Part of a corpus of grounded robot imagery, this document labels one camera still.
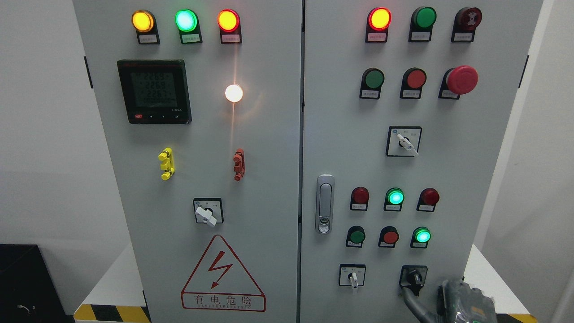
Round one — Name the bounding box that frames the black rotary knob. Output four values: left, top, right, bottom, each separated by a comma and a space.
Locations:
399, 265, 428, 297

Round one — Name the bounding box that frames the red terminal connector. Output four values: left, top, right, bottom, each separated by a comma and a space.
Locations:
232, 148, 245, 181

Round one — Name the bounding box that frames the dark red indicator left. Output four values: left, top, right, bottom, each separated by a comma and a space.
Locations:
350, 187, 370, 211

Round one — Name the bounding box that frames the dark red indicator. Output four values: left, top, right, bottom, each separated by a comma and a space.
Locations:
417, 188, 439, 212
350, 187, 370, 211

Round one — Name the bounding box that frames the white lit indicator lamp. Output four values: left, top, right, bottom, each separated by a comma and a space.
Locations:
224, 84, 244, 104

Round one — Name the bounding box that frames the green push button lower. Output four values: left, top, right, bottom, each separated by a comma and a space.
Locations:
346, 225, 366, 248

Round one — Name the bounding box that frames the green push button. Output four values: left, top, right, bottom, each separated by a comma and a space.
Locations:
346, 225, 366, 248
409, 6, 437, 42

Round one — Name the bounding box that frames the grey left cabinet door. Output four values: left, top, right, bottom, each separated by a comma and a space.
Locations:
73, 0, 303, 323

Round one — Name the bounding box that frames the grey cabinet door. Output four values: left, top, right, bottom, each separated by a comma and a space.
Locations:
300, 0, 543, 323
73, 0, 303, 323

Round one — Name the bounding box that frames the lit green indicator middle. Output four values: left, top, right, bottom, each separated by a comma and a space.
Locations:
383, 188, 404, 211

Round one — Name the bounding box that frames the green push button second row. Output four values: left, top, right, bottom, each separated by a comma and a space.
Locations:
359, 68, 385, 100

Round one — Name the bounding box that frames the yellow terminal connector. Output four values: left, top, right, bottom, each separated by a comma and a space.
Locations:
158, 147, 175, 181

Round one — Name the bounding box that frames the red push button lower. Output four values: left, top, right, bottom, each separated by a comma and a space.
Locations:
378, 226, 400, 248

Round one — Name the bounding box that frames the grey right cabinet door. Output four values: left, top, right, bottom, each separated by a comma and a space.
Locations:
300, 0, 543, 323

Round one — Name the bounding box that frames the red high voltage warning sticker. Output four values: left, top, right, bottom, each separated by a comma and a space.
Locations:
181, 235, 266, 312

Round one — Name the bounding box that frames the dark red indicator right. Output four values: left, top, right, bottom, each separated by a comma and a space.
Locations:
417, 188, 439, 212

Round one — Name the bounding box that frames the black digital power meter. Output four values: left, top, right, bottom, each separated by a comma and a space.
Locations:
117, 59, 192, 124

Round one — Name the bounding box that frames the orange red indicator light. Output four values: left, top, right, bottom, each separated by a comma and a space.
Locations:
217, 9, 242, 44

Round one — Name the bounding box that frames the red push button second row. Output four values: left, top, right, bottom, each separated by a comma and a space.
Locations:
400, 67, 427, 100

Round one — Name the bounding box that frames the lit green indicator lower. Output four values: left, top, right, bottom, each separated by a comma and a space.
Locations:
410, 227, 432, 249

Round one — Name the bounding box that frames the red rimmed lit indicator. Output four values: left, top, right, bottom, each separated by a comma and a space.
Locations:
365, 7, 392, 43

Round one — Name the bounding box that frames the lit green indicator light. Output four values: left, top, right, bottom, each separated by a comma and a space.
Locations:
174, 9, 203, 44

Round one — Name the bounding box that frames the red emergency stop button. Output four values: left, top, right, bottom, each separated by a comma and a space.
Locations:
438, 65, 479, 100

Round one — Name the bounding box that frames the green push button top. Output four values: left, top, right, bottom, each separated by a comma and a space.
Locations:
409, 6, 437, 42

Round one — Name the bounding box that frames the yellow indicator light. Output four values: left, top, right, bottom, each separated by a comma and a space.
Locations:
131, 9, 160, 44

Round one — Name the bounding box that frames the white platform with hazard stripes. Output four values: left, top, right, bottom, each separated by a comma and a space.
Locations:
72, 244, 537, 323

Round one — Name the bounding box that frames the dark red buzzer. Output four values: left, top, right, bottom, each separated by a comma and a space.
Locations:
451, 7, 483, 43

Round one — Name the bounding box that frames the black box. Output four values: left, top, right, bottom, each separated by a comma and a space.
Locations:
0, 244, 66, 323

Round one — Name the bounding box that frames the silver door lock handle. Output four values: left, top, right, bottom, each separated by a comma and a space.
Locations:
316, 174, 335, 234

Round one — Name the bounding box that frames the white selector switch left door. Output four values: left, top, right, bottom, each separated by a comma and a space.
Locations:
193, 198, 224, 227

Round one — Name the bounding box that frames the white selector switch upper right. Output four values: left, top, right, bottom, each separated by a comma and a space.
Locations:
386, 126, 422, 157

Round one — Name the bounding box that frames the white selector switch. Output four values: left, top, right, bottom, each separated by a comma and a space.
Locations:
386, 126, 422, 157
339, 264, 366, 294

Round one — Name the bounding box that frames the white selector switch lower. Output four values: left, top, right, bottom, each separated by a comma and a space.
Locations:
339, 264, 366, 294

